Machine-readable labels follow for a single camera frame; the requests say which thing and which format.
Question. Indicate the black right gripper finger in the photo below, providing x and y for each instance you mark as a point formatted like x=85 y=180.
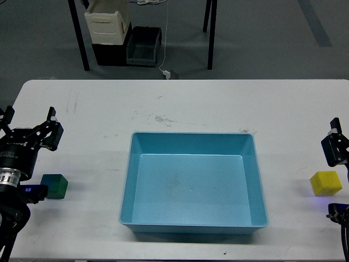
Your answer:
x=335 y=145

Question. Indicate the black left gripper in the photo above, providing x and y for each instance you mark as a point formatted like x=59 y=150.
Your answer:
x=20 y=146

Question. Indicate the yellow wooden block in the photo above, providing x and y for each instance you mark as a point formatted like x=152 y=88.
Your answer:
x=325 y=183

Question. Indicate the green wooden block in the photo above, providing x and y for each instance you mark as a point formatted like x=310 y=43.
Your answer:
x=57 y=185

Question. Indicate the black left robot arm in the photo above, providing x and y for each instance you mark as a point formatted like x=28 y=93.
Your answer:
x=15 y=212

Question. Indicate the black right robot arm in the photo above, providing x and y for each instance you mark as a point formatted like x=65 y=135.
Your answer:
x=338 y=213

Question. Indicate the black box under crate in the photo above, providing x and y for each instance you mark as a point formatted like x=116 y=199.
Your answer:
x=112 y=55

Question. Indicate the black table leg left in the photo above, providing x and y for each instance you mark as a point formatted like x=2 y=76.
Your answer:
x=78 y=33

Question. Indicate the black table leg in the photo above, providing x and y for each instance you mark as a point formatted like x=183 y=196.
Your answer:
x=78 y=33
x=209 y=24

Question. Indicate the cream plastic crate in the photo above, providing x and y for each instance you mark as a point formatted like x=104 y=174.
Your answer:
x=108 y=21

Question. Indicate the dark grey storage bin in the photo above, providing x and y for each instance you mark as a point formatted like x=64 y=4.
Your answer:
x=143 y=45

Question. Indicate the white power adapter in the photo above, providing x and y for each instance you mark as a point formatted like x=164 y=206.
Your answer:
x=166 y=74

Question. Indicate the blue plastic tray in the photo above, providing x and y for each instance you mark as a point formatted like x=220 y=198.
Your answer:
x=193 y=183

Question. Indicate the black table leg right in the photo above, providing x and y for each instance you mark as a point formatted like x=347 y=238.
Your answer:
x=209 y=24

